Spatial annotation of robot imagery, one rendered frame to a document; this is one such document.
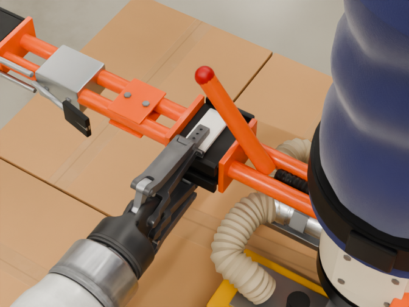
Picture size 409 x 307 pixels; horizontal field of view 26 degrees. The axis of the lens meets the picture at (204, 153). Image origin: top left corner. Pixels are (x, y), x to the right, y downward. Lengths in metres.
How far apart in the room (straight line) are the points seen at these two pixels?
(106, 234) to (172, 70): 1.15
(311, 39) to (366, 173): 2.16
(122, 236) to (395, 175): 0.32
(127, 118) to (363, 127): 0.40
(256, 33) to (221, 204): 1.82
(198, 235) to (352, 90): 0.46
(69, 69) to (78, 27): 1.86
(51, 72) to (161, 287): 0.31
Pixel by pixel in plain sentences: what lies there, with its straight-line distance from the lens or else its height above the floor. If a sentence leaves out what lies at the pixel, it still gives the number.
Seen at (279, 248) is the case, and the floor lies 1.07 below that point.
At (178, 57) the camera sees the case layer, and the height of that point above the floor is 0.54.
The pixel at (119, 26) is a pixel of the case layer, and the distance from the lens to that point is 2.21.
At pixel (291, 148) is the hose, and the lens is 1.15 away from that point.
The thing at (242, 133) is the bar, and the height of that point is 1.26.
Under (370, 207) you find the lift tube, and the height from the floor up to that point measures 1.37.
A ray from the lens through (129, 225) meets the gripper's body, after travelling 0.98.
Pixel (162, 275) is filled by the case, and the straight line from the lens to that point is 1.14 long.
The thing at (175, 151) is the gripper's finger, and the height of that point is 1.26.
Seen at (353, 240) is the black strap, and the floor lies 1.33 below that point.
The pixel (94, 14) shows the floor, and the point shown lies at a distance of 3.06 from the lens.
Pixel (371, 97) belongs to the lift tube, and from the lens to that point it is 0.75.
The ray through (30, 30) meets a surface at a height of 1.21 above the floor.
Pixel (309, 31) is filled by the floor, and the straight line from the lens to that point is 3.00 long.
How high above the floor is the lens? 2.05
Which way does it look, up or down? 51 degrees down
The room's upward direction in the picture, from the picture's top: straight up
